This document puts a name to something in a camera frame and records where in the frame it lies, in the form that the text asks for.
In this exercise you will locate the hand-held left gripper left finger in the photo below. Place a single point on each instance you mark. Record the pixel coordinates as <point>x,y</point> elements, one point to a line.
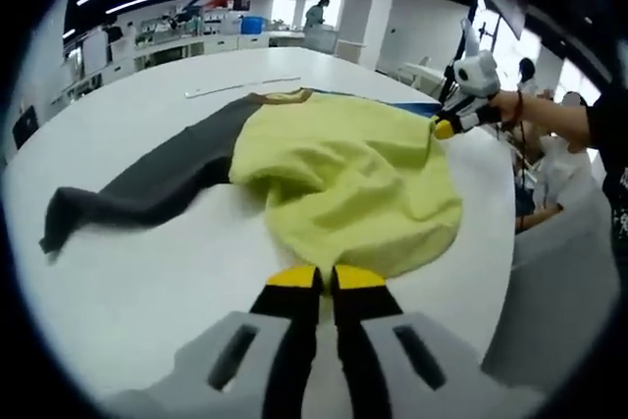
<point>245,365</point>

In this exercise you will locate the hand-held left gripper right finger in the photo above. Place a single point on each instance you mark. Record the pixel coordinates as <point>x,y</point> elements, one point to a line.
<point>407,370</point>

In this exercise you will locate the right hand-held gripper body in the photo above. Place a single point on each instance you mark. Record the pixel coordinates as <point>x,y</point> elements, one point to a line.
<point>481,73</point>

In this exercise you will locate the white template tape strip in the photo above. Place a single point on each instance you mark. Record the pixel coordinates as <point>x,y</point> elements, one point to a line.
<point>235,88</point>

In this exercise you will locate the person's right hand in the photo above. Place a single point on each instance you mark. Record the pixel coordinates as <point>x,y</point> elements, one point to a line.
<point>503,107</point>

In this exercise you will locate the black stand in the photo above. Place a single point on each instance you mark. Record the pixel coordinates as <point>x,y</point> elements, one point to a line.
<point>485,32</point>

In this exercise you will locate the white square pillar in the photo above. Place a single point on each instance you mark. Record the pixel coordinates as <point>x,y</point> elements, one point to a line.
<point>365,16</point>
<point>39,70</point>

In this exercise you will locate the person in black shirt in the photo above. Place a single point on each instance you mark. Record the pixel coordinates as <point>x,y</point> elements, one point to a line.
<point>615,169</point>

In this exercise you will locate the grey office chair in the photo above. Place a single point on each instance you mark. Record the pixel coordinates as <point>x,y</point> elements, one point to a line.
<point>554,301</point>

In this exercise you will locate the blue barrel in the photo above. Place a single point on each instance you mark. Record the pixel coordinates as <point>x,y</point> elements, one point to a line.
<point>252,25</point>

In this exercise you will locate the white counter cabinets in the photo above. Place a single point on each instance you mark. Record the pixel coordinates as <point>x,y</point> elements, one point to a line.
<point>162,51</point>

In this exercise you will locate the black chair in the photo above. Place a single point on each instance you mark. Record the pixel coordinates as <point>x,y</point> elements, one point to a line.
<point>24,127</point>

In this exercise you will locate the red blue wall sign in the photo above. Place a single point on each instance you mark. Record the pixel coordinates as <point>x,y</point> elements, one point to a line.
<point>211,3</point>

